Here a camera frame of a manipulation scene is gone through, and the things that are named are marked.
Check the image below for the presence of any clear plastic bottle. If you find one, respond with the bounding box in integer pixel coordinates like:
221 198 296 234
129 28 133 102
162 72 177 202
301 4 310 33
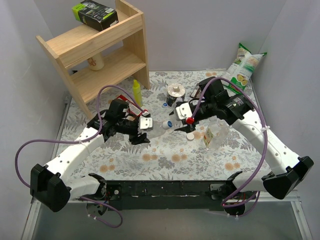
170 97 184 112
147 121 169 139

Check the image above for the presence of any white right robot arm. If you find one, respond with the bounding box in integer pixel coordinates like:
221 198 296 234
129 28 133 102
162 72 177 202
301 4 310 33
171 77 314 201

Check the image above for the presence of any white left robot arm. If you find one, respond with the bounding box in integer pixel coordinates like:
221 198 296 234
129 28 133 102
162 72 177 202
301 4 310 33
30 99 153 212

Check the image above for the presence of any white bottle black cap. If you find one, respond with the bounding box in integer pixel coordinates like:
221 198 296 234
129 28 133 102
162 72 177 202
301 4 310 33
209 116 219 123

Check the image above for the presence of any clear bottle with label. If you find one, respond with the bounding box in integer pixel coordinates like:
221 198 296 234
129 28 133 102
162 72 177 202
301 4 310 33
203 119 230 150

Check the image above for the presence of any yellow spray bottle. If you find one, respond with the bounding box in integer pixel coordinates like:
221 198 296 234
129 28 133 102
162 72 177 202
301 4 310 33
132 79 143 107

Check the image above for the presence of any floral table mat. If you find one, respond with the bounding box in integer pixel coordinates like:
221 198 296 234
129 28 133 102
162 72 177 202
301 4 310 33
61 70 261 181

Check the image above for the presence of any red white box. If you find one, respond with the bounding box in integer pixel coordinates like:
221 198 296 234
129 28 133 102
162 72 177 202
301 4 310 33
116 94 142 118

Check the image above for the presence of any brown snack packet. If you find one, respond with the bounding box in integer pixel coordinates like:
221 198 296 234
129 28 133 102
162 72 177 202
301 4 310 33
189 85 201 99

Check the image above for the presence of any green chips bag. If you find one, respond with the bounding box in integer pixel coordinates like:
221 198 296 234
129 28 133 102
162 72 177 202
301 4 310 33
222 42 267 91

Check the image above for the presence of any wooden shelf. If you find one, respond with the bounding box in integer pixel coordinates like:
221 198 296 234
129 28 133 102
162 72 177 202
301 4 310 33
36 0 151 119

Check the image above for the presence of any beige cup on shelf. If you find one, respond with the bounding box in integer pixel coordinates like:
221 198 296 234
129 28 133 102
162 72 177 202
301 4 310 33
87 52 105 71

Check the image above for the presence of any black green box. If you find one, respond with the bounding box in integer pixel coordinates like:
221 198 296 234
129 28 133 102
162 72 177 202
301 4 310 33
72 0 119 32

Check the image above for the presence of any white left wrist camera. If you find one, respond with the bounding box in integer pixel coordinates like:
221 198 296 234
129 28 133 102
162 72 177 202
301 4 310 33
139 115 153 131

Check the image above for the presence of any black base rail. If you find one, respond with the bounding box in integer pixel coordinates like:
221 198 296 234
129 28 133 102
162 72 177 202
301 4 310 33
84 179 258 211

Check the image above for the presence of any aluminium frame rail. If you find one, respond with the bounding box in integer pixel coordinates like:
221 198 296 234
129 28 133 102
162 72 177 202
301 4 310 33
210 179 297 205

